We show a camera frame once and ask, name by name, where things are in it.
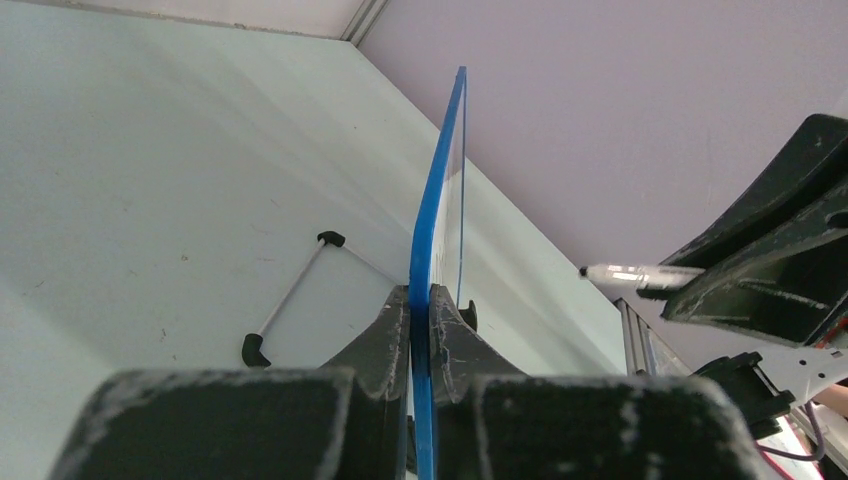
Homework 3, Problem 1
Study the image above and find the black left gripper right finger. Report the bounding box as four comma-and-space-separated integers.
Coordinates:
429, 286, 762, 479

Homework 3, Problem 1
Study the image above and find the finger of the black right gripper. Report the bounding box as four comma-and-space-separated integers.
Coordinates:
661, 181, 847, 347
661, 114, 847, 269

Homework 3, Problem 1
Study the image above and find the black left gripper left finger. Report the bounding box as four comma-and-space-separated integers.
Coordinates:
50, 286, 410, 479

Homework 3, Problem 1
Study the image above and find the black whiteboard marker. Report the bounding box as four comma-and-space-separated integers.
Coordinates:
578, 264, 705, 291

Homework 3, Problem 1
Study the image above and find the blue-framed whiteboard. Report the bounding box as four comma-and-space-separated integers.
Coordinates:
408, 66, 468, 479

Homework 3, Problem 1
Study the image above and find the black whiteboard stand foot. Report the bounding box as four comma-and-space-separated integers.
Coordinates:
459, 300, 478, 332

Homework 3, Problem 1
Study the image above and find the whiteboard rear support rod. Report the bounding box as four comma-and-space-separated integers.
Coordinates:
241, 230, 347, 370

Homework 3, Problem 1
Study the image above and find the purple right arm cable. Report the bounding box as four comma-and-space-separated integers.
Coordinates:
755, 400, 828, 464

